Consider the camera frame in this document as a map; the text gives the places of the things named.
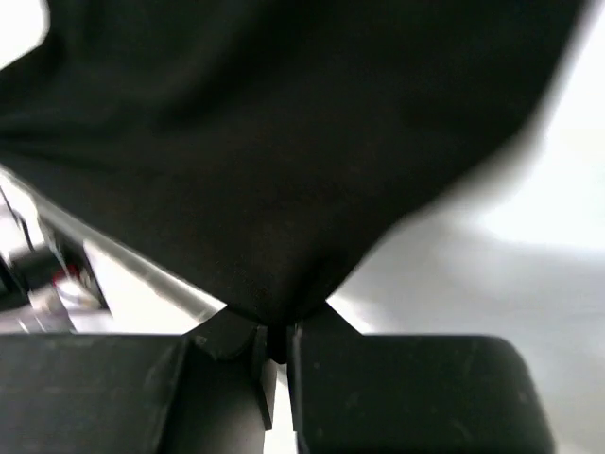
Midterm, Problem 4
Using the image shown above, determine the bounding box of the black skirt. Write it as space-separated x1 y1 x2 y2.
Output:
0 0 592 327

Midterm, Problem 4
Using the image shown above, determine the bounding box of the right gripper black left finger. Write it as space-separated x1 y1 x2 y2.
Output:
1 310 275 453

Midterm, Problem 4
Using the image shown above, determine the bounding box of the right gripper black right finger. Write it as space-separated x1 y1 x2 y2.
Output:
287 306 555 454

